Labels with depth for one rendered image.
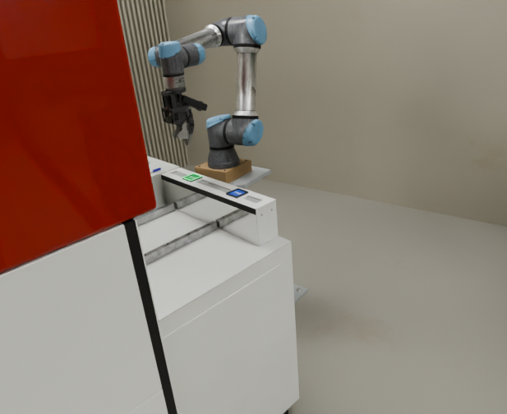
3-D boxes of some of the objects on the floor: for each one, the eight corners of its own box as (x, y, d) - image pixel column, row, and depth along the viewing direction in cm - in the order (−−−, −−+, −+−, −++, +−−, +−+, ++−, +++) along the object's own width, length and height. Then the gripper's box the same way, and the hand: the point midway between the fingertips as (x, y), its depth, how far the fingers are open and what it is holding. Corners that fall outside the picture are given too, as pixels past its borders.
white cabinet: (177, 533, 144) (127, 341, 110) (61, 380, 209) (6, 230, 174) (303, 410, 183) (295, 240, 148) (172, 314, 248) (145, 180, 213)
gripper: (156, 89, 154) (166, 147, 163) (171, 91, 148) (180, 151, 157) (176, 85, 159) (185, 141, 168) (191, 87, 153) (199, 145, 162)
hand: (188, 141), depth 164 cm, fingers closed
